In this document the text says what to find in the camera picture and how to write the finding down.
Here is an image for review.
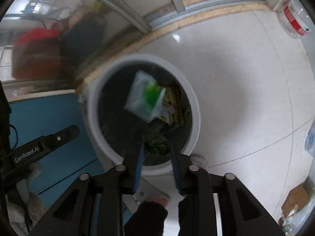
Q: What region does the black cable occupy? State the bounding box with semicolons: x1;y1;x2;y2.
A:
7;124;19;151

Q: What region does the glass door pane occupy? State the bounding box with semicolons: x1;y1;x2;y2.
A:
0;0;148;84

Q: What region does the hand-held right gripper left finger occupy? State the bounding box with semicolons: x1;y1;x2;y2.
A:
28;137;146;236

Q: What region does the dark green crumpled wrapper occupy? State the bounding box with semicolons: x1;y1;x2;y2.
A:
143;130;171;156

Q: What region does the person's black trouser leg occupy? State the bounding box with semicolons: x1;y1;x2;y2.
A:
178;196;195;236
124;201;169;236

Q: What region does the person's left hand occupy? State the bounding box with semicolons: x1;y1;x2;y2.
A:
7;163;51;234

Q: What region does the metal floor door track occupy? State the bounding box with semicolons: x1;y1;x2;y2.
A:
144;0;269;30

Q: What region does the green and white packet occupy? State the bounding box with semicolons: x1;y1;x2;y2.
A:
124;70;166;123

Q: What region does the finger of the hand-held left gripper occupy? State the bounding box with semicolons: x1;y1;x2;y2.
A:
40;124;80;153

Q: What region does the black bin liner bag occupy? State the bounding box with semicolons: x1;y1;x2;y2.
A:
97;63;193;166

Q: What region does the yellow printed wrapper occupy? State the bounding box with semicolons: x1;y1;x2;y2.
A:
155;84;190;126

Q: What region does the clear blue plastic bottle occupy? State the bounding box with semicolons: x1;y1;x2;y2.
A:
305;124;315;158

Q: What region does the white round trash bin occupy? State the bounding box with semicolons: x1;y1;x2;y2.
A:
85;53;209;178

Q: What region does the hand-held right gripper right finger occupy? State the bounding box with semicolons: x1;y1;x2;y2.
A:
169;142;286;236

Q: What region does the person's light shoe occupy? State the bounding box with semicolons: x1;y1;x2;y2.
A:
136;189;171;207

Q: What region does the brown cardboard box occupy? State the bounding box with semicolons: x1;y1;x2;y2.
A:
281;184;311;217

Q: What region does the clear crumpled plastic wrapper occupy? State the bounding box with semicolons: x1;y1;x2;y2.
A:
278;208;307;235

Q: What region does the red label plastic bottle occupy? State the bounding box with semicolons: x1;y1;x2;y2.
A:
272;0;312;40

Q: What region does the blue panel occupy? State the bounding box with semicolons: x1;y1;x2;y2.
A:
5;88;116;203

